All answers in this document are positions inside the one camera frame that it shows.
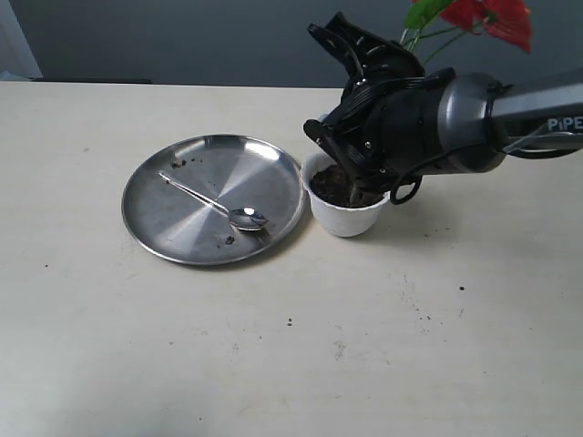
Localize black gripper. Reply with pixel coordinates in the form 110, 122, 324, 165
303, 12, 455, 194

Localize silver metal spoon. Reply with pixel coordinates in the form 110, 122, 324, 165
159, 171, 268, 232

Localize red artificial flower with stem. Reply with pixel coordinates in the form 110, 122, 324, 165
348, 0, 533, 206

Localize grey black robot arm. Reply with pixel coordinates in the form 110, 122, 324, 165
303, 14, 582, 194

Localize white bowl of soil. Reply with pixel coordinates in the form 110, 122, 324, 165
301, 152, 390, 238

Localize round steel plate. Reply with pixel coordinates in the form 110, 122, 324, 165
121, 134, 307, 267

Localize black cable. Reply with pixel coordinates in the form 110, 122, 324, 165
389, 175, 423, 207

